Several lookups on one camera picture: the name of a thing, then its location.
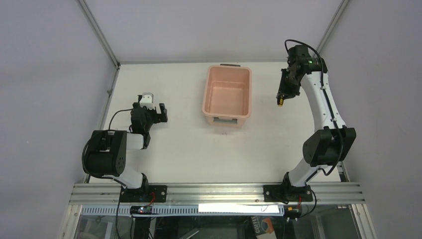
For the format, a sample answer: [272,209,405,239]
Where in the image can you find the pink plastic bin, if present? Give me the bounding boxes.
[202,64,252,128]

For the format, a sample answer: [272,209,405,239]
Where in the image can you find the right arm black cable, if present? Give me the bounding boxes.
[284,39,345,176]

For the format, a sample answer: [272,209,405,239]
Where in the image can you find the white slotted cable duct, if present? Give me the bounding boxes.
[81,203,285,217]

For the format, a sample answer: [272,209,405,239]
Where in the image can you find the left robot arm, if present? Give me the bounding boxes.
[81,93,168,196]

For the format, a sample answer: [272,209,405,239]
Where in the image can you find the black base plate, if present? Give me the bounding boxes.
[263,184,314,204]
[119,185,167,204]

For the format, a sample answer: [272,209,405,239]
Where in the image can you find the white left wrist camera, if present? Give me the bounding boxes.
[140,93,155,110]

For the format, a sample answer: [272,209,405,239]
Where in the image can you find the yellow black screwdriver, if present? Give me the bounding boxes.
[277,96,284,107]

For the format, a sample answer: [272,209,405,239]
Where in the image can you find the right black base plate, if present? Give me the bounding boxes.
[263,184,314,204]

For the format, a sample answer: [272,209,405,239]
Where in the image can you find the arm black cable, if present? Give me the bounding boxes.
[108,108,134,130]
[284,39,345,176]

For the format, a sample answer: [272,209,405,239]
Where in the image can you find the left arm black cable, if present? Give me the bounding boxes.
[108,108,134,130]

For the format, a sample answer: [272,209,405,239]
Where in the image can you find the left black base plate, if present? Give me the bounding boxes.
[119,185,167,204]

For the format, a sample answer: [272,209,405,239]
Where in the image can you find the aluminium mounting rail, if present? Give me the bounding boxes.
[69,182,365,205]

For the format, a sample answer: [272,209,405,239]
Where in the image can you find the coffee box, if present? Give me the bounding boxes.
[251,216,274,236]

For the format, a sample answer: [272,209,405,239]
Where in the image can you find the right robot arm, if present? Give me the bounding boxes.
[276,40,356,197]

